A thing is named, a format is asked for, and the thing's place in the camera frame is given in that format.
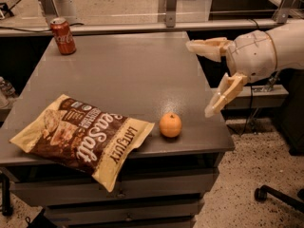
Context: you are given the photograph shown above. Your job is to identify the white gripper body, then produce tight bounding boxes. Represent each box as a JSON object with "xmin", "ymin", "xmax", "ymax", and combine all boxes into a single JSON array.
[{"xmin": 226, "ymin": 30, "xmax": 276, "ymax": 83}]

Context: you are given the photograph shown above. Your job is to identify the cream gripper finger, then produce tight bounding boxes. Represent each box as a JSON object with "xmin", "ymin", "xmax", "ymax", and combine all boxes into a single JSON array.
[
  {"xmin": 186, "ymin": 37, "xmax": 232, "ymax": 62},
  {"xmin": 204, "ymin": 73, "xmax": 248, "ymax": 118}
]

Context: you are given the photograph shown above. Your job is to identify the orange fruit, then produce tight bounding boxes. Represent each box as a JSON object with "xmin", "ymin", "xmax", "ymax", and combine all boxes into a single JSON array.
[{"xmin": 159, "ymin": 112, "xmax": 182, "ymax": 138}]

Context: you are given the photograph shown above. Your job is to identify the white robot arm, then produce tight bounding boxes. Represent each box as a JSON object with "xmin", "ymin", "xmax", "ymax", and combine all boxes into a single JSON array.
[{"xmin": 186, "ymin": 21, "xmax": 304, "ymax": 118}]

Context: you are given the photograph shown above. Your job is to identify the brown sea salt chip bag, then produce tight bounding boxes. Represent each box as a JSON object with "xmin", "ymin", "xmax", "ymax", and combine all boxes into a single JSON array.
[{"xmin": 9, "ymin": 95, "xmax": 154, "ymax": 192}]

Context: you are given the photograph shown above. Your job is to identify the metal railing bar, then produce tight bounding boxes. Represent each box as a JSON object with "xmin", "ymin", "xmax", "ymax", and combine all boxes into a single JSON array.
[{"xmin": 1, "ymin": 0, "xmax": 303, "ymax": 34}]

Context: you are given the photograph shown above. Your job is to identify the grey drawer cabinet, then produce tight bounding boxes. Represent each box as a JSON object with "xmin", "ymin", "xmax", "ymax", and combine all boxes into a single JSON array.
[{"xmin": 0, "ymin": 32, "xmax": 234, "ymax": 228}]

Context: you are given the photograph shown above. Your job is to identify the black office chair base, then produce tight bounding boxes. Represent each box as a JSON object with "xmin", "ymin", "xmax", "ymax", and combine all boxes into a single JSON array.
[{"xmin": 254, "ymin": 185, "xmax": 304, "ymax": 213}]

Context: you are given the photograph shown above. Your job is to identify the red coca-cola can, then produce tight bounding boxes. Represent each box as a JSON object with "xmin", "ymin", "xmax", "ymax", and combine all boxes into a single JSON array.
[{"xmin": 50, "ymin": 17, "xmax": 76, "ymax": 55}]

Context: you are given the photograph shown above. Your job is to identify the plastic water bottle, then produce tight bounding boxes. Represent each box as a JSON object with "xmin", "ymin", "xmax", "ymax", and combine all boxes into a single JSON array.
[{"xmin": 0, "ymin": 77, "xmax": 15, "ymax": 97}]

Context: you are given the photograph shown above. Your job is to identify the black stand leg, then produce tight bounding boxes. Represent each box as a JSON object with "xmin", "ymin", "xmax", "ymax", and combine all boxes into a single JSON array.
[{"xmin": 0, "ymin": 174, "xmax": 13, "ymax": 217}]

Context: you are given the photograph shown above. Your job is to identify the black cable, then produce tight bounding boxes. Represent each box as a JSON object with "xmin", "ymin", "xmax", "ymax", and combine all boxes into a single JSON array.
[{"xmin": 226, "ymin": 18, "xmax": 262, "ymax": 136}]

